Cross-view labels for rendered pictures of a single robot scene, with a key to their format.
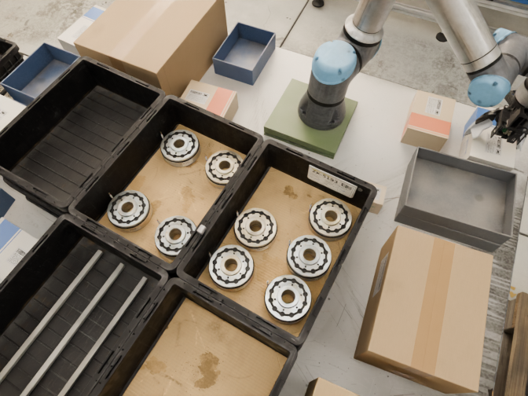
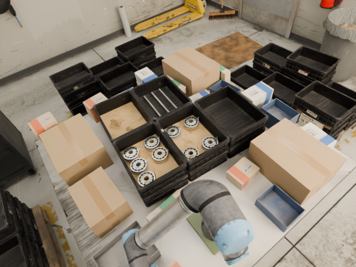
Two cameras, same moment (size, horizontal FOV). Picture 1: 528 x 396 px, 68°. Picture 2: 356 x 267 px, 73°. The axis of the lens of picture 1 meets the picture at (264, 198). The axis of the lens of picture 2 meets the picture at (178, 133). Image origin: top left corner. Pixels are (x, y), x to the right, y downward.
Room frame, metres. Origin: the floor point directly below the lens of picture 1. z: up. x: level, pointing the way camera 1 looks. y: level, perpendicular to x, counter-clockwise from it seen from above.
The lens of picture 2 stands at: (0.98, -0.63, 2.04)
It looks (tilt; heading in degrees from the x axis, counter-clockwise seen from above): 49 degrees down; 125
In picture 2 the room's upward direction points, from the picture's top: 9 degrees counter-clockwise
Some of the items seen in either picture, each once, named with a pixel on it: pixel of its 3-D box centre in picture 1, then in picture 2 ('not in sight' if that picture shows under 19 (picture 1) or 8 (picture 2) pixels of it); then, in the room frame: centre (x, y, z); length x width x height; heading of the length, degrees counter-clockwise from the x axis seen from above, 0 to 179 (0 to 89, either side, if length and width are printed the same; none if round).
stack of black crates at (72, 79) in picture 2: not in sight; (78, 90); (-1.20, 0.67, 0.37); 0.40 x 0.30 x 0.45; 64
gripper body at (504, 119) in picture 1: (515, 116); not in sight; (0.64, -0.67, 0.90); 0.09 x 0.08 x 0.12; 158
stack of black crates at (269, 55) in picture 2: not in sight; (273, 67); (0.68, 1.93, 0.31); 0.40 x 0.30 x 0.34; 154
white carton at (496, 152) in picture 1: (487, 143); not in sight; (0.67, -0.68, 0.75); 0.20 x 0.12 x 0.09; 158
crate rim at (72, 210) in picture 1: (170, 174); (190, 130); (0.49, 0.22, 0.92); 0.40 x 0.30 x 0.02; 149
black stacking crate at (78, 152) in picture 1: (85, 137); (229, 115); (0.64, 0.48, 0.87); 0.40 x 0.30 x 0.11; 149
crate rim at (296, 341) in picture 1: (281, 230); (148, 153); (0.34, -0.04, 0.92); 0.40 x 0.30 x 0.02; 149
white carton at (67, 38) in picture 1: (94, 36); (314, 139); (1.19, 0.60, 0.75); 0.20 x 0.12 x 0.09; 149
